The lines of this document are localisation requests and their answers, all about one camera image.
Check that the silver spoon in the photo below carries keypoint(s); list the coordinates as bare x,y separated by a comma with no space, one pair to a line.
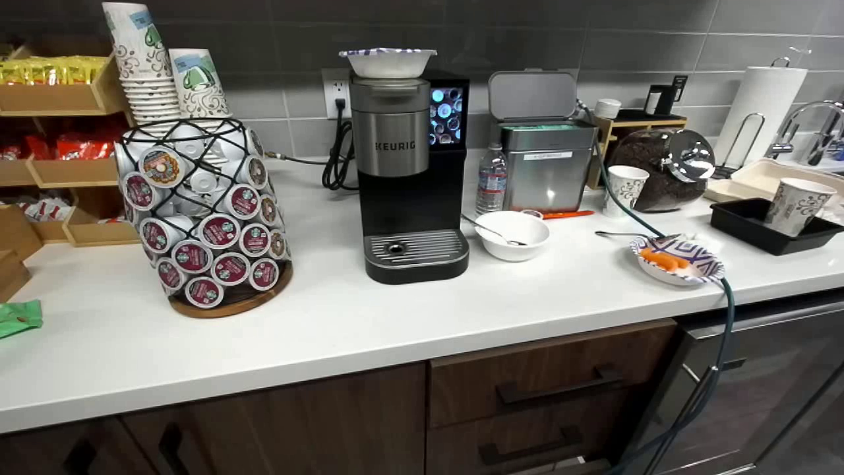
494,231

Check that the white ceramic bowl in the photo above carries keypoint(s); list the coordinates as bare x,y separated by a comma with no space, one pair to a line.
515,224

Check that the white bowl on coffee maker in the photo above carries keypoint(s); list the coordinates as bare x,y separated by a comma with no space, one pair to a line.
390,60

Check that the small water bottle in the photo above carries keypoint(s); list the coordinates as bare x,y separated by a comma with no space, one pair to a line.
492,180

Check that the black Keurig coffee maker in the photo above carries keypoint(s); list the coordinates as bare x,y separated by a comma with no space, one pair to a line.
409,142

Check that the orange pen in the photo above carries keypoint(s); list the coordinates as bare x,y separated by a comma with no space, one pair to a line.
557,212

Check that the patterned paper cup by kettle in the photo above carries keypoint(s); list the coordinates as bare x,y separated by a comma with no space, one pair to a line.
627,182

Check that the orange carrot pieces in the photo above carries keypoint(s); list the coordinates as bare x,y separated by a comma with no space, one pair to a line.
663,258

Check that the purple patterned paper plate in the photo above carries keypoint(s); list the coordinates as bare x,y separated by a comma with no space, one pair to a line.
705,264

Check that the dark round kettle appliance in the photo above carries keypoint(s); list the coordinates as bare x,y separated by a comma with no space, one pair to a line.
678,163

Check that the black plastic tray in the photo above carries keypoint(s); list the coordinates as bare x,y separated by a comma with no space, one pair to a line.
746,219

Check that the stack of patterned paper cups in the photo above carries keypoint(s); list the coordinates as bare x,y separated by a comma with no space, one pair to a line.
144,60

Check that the patterned paper cup in tray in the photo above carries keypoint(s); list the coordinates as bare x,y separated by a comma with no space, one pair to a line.
796,203

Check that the paper towel roll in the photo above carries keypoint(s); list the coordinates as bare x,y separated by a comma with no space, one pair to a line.
756,113

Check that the wooden snack rack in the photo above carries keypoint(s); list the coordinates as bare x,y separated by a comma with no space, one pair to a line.
61,109

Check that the green snack packet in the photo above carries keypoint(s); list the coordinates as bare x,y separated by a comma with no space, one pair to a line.
20,316

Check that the wire K-cup pod holder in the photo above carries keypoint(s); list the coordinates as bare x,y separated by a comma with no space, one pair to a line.
205,208

